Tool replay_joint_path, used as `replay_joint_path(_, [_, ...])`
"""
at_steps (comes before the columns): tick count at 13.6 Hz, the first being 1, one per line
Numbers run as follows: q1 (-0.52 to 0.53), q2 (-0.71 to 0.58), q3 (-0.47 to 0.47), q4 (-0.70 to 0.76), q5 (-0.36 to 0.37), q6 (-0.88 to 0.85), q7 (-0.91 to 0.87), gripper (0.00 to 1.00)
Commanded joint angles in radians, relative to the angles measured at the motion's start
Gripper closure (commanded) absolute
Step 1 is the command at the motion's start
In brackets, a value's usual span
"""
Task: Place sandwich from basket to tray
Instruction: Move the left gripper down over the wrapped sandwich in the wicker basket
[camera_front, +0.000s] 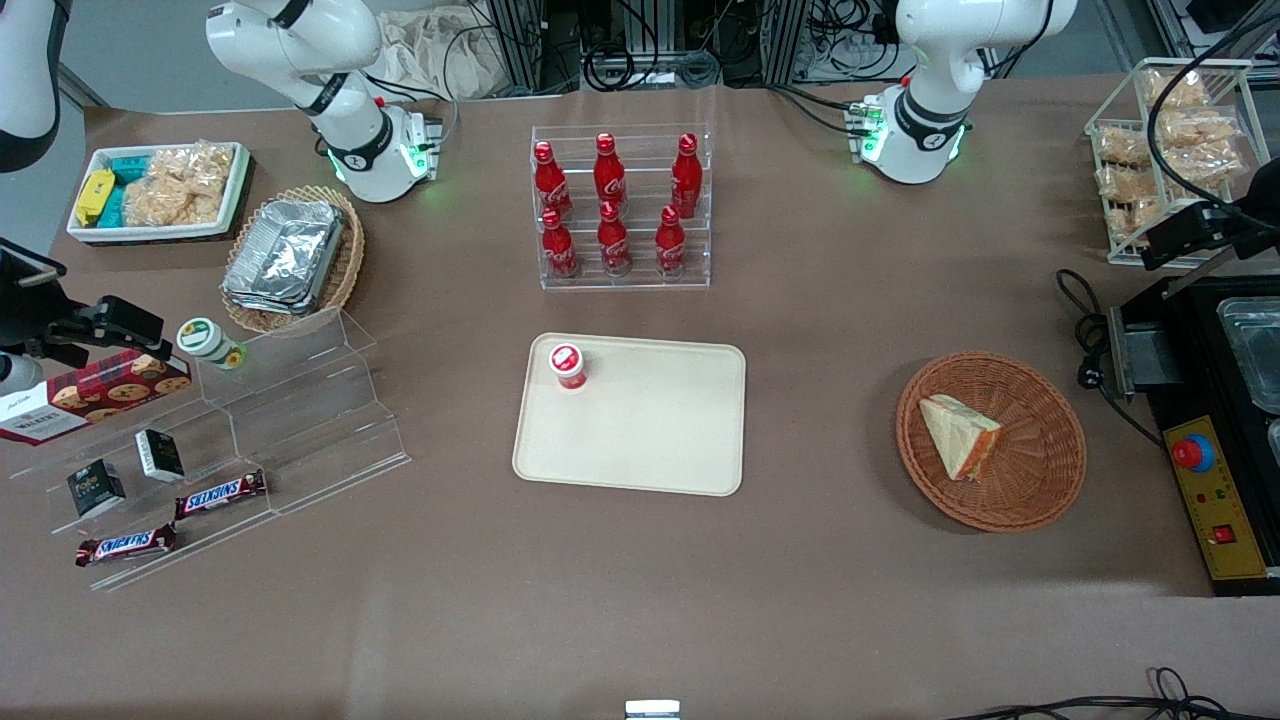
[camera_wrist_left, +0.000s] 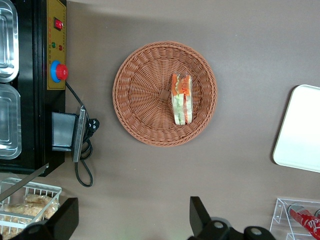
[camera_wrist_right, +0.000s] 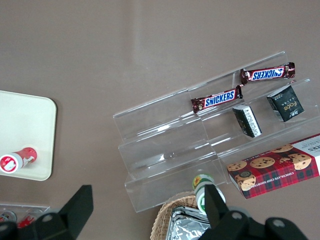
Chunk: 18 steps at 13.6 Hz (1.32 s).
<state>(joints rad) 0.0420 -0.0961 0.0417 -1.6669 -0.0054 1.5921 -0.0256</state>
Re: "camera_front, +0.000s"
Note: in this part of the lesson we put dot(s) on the small black box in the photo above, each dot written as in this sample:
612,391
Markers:
96,488
160,455

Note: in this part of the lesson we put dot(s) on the white rectangular plastic bin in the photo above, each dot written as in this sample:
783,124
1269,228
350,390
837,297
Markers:
235,190

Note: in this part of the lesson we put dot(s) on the red tartan cookie box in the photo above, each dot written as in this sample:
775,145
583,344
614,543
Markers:
100,395

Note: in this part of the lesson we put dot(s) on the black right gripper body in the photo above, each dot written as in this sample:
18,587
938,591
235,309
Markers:
22,312

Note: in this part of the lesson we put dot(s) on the triangular sandwich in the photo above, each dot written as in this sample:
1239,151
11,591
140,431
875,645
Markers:
960,435

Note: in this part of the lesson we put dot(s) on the beige cloth bag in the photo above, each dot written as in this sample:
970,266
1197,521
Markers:
440,55

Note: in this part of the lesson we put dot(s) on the stack of foil containers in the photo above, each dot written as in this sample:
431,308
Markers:
285,255

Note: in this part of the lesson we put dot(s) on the beige plastic tray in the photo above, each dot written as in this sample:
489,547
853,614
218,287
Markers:
650,420

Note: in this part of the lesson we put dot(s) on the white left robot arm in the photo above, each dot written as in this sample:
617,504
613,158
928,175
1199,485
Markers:
925,130

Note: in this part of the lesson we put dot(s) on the oval wicker basket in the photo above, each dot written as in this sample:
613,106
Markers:
348,260

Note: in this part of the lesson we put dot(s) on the clear acrylic bottle rack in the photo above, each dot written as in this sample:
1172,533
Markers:
640,275

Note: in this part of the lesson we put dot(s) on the clear bag of crackers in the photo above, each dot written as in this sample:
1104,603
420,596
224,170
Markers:
180,185

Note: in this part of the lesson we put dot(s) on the yellow snack packet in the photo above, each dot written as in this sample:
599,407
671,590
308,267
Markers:
95,195

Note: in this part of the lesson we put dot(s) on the steel pan insert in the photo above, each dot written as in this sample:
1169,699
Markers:
1255,350

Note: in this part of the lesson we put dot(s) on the round brown wicker basket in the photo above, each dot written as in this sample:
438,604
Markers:
1040,460

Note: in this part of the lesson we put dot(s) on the red cola bottle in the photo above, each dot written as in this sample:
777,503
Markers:
558,250
550,185
670,247
609,175
613,245
686,180

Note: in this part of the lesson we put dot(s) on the red lid cup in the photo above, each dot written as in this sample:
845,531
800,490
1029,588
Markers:
567,365

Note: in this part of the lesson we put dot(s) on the clear bag of puffed snacks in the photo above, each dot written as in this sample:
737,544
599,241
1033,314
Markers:
1125,183
1180,92
1205,140
1135,218
1122,145

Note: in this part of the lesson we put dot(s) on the teal snack packet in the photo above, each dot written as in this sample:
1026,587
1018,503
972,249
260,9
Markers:
114,208
128,168

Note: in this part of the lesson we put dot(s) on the clear acrylic stepped shelf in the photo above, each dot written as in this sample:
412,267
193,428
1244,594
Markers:
300,420

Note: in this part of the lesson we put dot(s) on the small white box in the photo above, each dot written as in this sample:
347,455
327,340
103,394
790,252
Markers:
652,710

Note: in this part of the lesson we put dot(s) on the green lid yogurt cup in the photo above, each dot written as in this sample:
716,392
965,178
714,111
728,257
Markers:
205,338

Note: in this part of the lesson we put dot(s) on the brown Snickers bar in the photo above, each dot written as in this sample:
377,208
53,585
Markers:
125,545
220,495

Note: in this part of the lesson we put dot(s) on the aluminium frame rack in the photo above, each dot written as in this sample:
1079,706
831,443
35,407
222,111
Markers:
760,40

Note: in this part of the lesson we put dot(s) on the black machine with yellow panel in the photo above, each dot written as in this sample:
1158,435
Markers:
1215,500

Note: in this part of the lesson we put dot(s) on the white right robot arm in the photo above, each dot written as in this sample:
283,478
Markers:
360,150

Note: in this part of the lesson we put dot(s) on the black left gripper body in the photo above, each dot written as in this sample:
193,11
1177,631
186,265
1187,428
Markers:
1253,218

